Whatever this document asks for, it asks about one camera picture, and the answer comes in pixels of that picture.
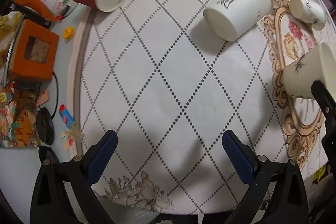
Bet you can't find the white paper cup with print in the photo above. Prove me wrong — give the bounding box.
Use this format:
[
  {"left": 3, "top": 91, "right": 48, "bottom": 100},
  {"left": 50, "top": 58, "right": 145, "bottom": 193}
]
[{"left": 282, "top": 42, "right": 335, "bottom": 100}]

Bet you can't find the small white ceramic cup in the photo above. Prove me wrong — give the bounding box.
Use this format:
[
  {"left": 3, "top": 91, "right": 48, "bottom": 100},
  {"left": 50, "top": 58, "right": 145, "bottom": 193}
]
[{"left": 289, "top": 0, "right": 326, "bottom": 31}]

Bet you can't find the white calligraphy paper cup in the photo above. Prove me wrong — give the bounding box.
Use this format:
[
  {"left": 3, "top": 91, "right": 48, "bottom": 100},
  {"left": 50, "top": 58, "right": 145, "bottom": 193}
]
[{"left": 203, "top": 0, "right": 273, "bottom": 42}]

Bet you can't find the black round lid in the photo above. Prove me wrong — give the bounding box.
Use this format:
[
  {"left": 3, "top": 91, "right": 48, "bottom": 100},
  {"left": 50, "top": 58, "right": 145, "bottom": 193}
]
[{"left": 36, "top": 107, "right": 55, "bottom": 145}]

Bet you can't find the colourful floral packet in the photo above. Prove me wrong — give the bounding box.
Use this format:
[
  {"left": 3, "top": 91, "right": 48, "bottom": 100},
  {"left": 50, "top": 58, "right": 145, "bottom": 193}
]
[{"left": 1, "top": 87, "right": 41, "bottom": 148}]

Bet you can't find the blue red small tube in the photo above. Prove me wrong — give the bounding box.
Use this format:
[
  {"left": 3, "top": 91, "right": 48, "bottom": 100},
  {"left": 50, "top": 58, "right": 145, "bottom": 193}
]
[{"left": 59, "top": 105, "right": 74, "bottom": 128}]

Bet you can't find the orange square box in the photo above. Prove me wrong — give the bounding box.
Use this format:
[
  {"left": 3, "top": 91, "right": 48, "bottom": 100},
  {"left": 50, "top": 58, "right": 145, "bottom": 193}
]
[{"left": 7, "top": 19, "right": 59, "bottom": 83}]

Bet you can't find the floral table mat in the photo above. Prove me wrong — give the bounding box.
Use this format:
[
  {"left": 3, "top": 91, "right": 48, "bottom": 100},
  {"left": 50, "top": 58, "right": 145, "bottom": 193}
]
[{"left": 75, "top": 0, "right": 335, "bottom": 214}]

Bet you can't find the yellow bottle cap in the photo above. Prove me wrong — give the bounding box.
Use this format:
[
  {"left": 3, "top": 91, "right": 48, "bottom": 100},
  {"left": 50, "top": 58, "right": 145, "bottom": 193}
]
[{"left": 63, "top": 26, "right": 75, "bottom": 40}]

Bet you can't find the yellow crinkled wrapper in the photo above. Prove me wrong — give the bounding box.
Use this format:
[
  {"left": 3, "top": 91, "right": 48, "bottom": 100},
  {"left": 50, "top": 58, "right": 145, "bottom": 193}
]
[{"left": 0, "top": 11, "right": 22, "bottom": 56}]

